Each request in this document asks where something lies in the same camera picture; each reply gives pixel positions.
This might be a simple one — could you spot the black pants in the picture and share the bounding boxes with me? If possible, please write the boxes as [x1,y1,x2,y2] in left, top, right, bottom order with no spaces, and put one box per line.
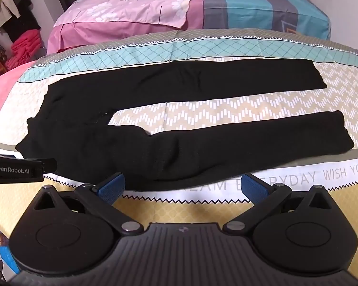
[16,59,354,191]

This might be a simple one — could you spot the patterned patchwork bed sheet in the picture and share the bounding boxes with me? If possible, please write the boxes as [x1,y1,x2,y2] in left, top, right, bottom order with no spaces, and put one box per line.
[0,28,358,234]

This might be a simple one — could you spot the pink fleece blanket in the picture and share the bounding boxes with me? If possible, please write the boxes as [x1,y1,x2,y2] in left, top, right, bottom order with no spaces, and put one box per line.
[0,61,35,110]

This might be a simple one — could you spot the red folded clothes stack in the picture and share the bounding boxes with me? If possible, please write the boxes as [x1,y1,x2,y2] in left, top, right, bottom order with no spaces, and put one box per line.
[5,29,43,70]

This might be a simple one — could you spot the hanging clothes on rack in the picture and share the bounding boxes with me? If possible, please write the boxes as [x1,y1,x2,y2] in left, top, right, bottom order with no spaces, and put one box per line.
[0,0,41,56]

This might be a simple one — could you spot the pink floral quilt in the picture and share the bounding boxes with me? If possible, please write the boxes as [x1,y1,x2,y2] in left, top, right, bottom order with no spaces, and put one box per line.
[47,0,204,54]

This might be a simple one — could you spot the blue grey striped bedding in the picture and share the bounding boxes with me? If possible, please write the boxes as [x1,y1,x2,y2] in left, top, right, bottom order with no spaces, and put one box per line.
[203,0,331,40]

